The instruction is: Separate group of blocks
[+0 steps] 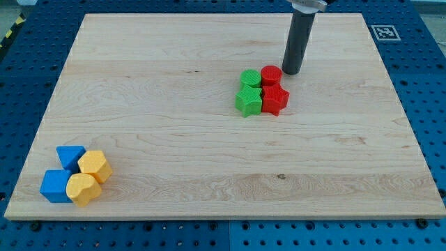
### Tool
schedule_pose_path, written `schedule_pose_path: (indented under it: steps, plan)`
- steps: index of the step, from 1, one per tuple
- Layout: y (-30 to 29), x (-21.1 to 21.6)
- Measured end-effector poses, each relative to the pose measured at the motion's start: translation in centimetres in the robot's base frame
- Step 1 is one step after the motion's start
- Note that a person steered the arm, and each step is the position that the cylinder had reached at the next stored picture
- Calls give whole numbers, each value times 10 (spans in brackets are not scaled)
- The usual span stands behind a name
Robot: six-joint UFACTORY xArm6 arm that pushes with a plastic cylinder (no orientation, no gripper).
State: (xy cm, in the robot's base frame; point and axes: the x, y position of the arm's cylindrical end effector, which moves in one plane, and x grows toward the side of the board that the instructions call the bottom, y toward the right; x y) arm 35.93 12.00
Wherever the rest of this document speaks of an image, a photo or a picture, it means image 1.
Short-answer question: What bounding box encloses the blue triangle block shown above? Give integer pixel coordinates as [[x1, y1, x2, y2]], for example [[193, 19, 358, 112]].
[[56, 145, 86, 174]]

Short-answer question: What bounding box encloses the green star block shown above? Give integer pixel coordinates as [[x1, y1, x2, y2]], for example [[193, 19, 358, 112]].
[[235, 85, 263, 117]]

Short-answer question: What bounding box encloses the green cylinder block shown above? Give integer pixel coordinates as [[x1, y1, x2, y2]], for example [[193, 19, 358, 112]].
[[240, 69, 261, 88]]

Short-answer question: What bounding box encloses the light wooden board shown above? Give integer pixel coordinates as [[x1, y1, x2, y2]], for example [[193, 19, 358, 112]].
[[5, 13, 445, 221]]

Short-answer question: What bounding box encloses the black yellow hazard tape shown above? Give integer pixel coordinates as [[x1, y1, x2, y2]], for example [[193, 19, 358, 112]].
[[1, 13, 26, 50]]

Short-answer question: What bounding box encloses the red star block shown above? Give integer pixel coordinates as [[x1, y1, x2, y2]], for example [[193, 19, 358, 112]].
[[261, 84, 290, 116]]

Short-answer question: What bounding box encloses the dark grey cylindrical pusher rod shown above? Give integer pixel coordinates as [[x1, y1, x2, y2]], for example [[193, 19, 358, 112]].
[[282, 10, 316, 75]]

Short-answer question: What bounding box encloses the red cylinder block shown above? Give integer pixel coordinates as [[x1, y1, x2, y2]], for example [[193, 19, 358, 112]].
[[261, 65, 282, 86]]

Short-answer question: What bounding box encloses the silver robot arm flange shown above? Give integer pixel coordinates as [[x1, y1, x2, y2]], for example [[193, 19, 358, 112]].
[[287, 0, 329, 14]]

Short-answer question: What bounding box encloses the blue cube block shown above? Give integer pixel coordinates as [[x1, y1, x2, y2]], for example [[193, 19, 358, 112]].
[[40, 169, 72, 203]]

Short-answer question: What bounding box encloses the yellow heart block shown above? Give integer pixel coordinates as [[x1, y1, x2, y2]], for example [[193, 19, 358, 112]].
[[66, 173, 102, 207]]

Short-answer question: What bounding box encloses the yellow hexagon block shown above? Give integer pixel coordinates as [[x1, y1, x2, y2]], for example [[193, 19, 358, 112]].
[[77, 150, 113, 183]]

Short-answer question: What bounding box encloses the white fiducial marker tag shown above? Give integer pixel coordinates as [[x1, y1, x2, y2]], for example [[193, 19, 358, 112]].
[[371, 24, 401, 41]]

